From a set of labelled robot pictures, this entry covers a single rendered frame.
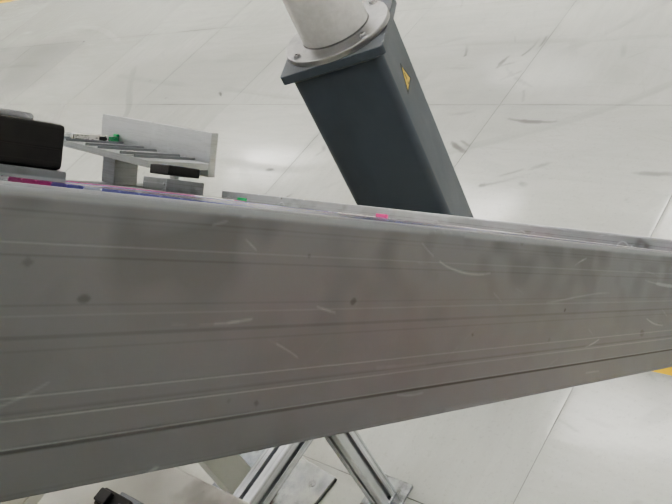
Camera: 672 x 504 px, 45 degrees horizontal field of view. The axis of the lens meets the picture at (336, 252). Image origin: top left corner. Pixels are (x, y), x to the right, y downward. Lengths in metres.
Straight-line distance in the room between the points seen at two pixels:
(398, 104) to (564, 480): 0.70
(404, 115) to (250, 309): 1.21
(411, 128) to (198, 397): 1.24
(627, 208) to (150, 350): 1.77
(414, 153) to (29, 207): 1.29
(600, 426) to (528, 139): 0.95
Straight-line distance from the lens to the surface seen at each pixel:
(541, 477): 1.50
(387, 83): 1.37
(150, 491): 0.94
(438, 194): 1.49
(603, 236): 0.76
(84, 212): 0.17
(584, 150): 2.13
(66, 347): 0.17
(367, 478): 1.47
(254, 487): 1.28
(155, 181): 1.04
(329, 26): 1.35
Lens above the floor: 1.23
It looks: 35 degrees down
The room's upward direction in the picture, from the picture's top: 29 degrees counter-clockwise
